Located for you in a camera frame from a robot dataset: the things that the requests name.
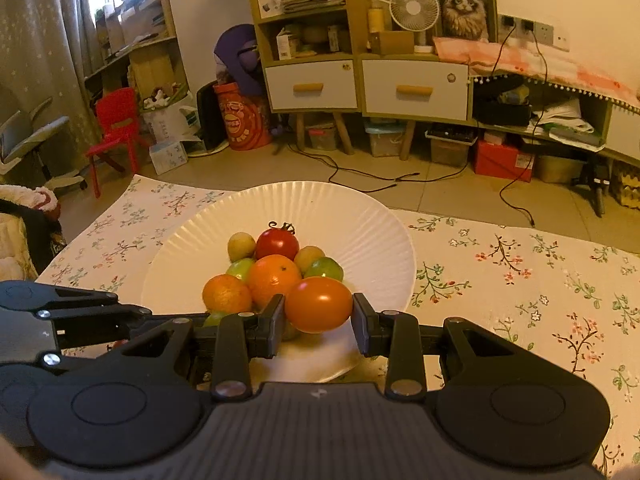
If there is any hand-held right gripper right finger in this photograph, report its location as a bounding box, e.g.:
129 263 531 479
351 292 526 402

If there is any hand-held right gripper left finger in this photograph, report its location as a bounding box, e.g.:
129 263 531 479
117 294 287 402

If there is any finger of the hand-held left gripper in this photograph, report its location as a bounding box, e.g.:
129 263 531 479
0 280 121 315
35 304 168 350

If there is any orange tomato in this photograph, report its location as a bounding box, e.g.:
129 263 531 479
284 276 354 334

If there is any green tomato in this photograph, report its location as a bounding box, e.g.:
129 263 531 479
225 257 257 283
303 256 345 282

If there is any small tan longan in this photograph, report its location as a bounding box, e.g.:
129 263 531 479
227 231 257 263
293 245 326 273

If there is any white ribbed plate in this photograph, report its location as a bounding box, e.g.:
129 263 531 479
141 181 417 383

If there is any cream fleece jacket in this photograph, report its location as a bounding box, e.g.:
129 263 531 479
0 184 61 283

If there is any black printed garment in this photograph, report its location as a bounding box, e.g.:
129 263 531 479
0 199 67 273

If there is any red tomato with stem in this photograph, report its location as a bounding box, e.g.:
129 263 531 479
256 221 301 262

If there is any grey office chair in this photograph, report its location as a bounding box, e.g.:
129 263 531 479
0 95 88 198

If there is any floral tablecloth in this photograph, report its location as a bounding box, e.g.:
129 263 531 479
37 175 640 480

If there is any white tissue carton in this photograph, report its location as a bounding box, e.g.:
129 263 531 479
149 141 190 176

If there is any teal lid storage bin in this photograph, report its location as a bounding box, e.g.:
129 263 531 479
365 124 406 158

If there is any small clear storage bin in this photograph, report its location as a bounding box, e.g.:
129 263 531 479
306 127 338 151

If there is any black lid storage bin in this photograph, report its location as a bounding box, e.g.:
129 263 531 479
425 129 476 168

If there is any red plastic chair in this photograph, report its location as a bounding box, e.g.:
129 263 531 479
84 87 151 198

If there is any orange printed barrel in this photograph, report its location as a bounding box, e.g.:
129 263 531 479
213 82 273 151

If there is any white plastic bag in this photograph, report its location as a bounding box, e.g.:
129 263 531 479
142 105 201 158

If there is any red cardboard box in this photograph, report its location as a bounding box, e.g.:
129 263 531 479
473 139 536 182

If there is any black flat panel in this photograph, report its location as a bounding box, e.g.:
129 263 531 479
196 82 228 151

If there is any beige basket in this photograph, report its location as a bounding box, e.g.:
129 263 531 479
535 155 586 183

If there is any black case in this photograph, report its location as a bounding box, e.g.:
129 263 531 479
472 85 533 127

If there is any beige patterned curtain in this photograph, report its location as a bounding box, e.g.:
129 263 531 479
0 0 106 161

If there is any black tripod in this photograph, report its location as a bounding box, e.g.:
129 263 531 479
570 155 613 218

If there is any purple cloth bundle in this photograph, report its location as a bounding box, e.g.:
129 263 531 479
214 24 263 97

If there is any small white carton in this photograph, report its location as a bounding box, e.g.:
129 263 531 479
276 27 301 61

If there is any brown cardboard box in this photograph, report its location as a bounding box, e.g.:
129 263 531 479
371 31 416 55

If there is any pile of white papers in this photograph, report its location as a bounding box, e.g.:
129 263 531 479
532 97 608 148

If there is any wooden cabinet with legs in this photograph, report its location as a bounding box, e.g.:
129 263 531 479
247 0 473 161

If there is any stack of egg trays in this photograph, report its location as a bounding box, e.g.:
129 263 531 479
612 160 640 208

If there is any yellow roll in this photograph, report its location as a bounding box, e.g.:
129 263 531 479
368 7 387 41

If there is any wooden storage shelf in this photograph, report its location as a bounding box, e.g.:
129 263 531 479
82 0 193 111

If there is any low wooden cabinet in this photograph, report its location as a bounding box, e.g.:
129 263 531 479
470 77 640 166

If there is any small white desk fan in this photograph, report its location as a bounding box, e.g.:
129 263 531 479
389 0 441 46

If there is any white low cabinet drawer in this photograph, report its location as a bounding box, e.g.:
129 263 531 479
607 107 640 153

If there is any pink patterned cloth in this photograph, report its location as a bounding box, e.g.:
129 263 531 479
432 36 640 111

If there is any framed cat picture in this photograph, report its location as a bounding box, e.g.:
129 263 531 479
422 0 499 43

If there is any black floor cable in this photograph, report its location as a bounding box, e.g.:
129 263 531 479
272 140 473 193

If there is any wall socket with plugs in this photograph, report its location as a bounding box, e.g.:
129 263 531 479
500 12 555 46

